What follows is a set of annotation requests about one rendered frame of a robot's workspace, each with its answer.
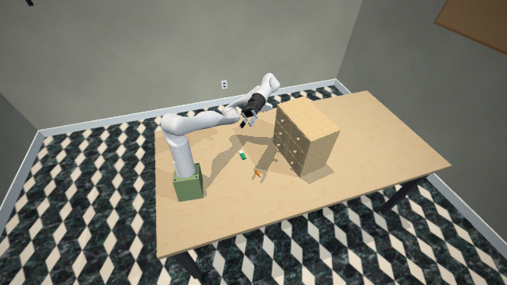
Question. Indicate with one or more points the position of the small wooden chest of drawers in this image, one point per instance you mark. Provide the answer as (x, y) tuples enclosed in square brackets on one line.
[(317, 128)]

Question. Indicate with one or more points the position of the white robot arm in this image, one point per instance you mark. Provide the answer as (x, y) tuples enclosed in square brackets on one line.
[(174, 127)]

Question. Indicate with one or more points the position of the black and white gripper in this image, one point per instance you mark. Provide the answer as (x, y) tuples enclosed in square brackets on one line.
[(257, 103)]

